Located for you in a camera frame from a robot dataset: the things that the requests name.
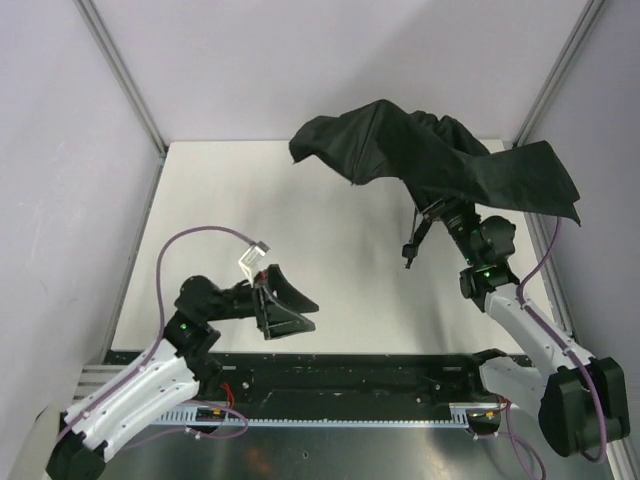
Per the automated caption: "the grey slotted cable duct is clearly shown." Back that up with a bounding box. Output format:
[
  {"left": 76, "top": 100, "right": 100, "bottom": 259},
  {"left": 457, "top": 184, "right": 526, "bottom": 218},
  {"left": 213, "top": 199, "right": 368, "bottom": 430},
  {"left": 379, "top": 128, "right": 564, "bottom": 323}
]
[{"left": 151, "top": 402, "right": 469, "bottom": 429}]

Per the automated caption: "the black folding umbrella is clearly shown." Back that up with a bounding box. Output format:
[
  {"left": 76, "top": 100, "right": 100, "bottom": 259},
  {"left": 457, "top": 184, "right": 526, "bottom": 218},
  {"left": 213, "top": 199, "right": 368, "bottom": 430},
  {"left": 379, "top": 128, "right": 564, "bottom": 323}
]
[{"left": 289, "top": 100, "right": 580, "bottom": 222}]

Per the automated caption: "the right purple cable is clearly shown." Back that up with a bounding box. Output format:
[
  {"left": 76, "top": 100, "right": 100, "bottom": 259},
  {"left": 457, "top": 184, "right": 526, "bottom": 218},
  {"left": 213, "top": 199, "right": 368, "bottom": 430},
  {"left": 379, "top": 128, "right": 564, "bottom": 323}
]
[{"left": 499, "top": 214, "right": 614, "bottom": 474}]

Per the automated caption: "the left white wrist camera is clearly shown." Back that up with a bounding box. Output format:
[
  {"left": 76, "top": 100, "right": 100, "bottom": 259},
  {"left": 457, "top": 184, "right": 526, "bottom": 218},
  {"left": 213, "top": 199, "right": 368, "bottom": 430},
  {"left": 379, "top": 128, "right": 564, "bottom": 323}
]
[{"left": 238, "top": 241, "right": 270, "bottom": 285}]

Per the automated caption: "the right aluminium frame post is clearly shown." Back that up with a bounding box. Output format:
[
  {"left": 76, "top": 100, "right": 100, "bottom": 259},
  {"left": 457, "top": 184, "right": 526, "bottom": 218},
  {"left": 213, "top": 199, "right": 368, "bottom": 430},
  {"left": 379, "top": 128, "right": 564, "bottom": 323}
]
[{"left": 511, "top": 0, "right": 610, "bottom": 147}]

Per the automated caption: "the left aluminium frame post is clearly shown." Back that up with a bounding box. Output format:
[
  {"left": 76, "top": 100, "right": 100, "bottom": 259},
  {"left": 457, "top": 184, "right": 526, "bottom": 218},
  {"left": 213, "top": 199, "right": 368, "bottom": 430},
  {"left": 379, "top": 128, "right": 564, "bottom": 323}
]
[{"left": 74, "top": 0, "right": 169, "bottom": 156}]

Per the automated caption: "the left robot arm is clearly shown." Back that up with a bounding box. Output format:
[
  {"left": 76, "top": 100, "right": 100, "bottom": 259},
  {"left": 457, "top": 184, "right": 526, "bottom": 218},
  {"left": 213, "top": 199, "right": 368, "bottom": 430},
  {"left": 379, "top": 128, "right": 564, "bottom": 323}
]
[{"left": 46, "top": 264, "right": 319, "bottom": 479}]

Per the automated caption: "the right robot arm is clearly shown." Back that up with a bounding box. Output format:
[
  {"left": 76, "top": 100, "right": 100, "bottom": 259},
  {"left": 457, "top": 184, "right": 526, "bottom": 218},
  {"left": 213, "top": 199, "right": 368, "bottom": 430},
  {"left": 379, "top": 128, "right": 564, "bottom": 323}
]
[{"left": 403, "top": 199, "right": 630, "bottom": 457}]

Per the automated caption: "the aluminium table edge rail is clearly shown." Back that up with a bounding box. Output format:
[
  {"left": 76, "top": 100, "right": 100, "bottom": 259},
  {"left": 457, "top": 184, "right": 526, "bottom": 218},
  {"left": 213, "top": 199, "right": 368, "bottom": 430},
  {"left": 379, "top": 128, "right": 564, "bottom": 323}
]
[{"left": 524, "top": 213, "right": 575, "bottom": 338}]

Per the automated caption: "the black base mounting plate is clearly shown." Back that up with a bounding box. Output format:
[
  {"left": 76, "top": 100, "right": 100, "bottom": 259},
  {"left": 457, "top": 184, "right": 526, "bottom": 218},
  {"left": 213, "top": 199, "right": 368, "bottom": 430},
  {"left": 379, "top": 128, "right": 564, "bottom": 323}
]
[{"left": 198, "top": 353, "right": 497, "bottom": 419}]

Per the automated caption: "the aluminium frame post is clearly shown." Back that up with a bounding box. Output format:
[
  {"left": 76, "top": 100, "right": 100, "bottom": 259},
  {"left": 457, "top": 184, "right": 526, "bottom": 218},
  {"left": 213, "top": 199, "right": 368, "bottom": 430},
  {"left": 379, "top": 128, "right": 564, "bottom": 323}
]
[
  {"left": 511, "top": 0, "right": 610, "bottom": 147},
  {"left": 74, "top": 0, "right": 169, "bottom": 156}
]

